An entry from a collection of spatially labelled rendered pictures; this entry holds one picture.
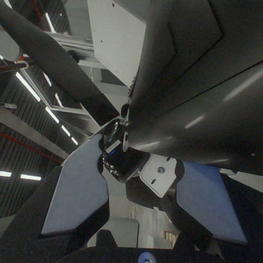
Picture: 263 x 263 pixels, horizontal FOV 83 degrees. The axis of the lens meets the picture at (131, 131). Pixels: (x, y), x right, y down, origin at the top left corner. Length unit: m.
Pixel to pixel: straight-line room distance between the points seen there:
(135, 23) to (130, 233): 7.32
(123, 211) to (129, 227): 5.11
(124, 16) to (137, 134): 0.39
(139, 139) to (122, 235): 7.32
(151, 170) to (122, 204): 12.10
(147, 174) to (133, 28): 0.38
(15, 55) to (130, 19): 0.78
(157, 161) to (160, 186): 0.05
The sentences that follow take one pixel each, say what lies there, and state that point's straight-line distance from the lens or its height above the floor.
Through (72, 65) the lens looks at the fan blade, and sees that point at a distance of 0.41.
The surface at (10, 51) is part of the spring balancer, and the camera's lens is 1.14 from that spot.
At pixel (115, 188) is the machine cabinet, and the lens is 5.69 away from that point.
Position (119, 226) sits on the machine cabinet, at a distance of 7.39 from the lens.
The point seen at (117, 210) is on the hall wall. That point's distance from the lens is 12.43.
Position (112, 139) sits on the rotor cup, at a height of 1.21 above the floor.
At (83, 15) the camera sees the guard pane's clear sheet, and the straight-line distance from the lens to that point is 1.01.
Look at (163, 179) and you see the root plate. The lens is 0.30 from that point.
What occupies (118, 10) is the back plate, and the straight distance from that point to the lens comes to 0.52.
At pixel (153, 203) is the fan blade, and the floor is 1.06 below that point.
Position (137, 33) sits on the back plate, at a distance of 0.48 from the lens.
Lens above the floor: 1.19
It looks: 3 degrees down
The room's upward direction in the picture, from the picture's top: 82 degrees counter-clockwise
